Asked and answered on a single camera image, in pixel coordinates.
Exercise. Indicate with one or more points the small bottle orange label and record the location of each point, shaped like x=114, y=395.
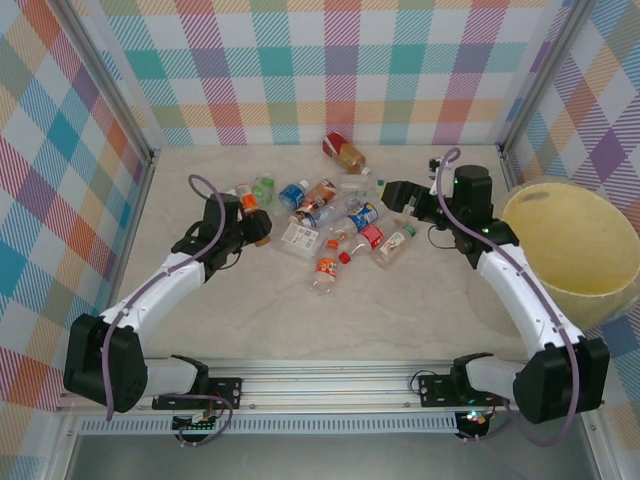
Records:
x=249, y=201

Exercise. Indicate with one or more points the green label plastic bottle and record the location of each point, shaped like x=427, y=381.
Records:
x=262, y=190

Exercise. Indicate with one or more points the clear bottle white label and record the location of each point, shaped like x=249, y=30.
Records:
x=299, y=239

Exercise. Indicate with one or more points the blue label water bottle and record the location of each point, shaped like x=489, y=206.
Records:
x=292, y=195

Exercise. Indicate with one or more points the white label bottle green cap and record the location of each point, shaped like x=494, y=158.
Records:
x=394, y=245

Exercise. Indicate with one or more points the red label bottle red cap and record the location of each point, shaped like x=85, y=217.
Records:
x=371, y=237

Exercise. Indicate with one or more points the crushed clear plastic bottle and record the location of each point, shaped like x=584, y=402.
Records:
x=327, y=212

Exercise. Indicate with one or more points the orange label bottle orange cap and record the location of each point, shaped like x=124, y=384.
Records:
x=326, y=270

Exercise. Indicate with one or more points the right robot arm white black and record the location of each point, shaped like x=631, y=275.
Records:
x=505, y=270

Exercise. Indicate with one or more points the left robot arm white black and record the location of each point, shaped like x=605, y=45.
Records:
x=150, y=295

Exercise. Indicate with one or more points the yellow round bin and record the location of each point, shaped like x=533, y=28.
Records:
x=565, y=240

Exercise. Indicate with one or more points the amber tea bottle red label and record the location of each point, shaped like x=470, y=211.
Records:
x=342, y=150

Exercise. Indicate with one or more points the left control board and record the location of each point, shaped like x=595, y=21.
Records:
x=195, y=426

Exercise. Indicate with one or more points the control board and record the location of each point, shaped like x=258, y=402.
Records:
x=195, y=426
x=475, y=421

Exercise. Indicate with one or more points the right control board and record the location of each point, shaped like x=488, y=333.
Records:
x=475, y=421

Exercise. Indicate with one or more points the right aluminium frame post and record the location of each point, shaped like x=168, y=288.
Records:
x=545, y=75

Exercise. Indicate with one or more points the aluminium frame post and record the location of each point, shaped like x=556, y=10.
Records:
x=545, y=75
x=117, y=80

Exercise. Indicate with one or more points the left black mount plate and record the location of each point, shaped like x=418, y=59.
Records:
x=227, y=392

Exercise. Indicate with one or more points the black mount plate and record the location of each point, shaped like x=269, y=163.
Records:
x=435, y=392
x=227, y=392

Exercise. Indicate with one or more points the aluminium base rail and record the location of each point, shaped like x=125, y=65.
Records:
x=325, y=385

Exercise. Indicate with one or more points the left aluminium frame post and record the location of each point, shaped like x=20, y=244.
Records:
x=117, y=80

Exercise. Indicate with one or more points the right black mount plate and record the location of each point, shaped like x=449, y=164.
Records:
x=435, y=392

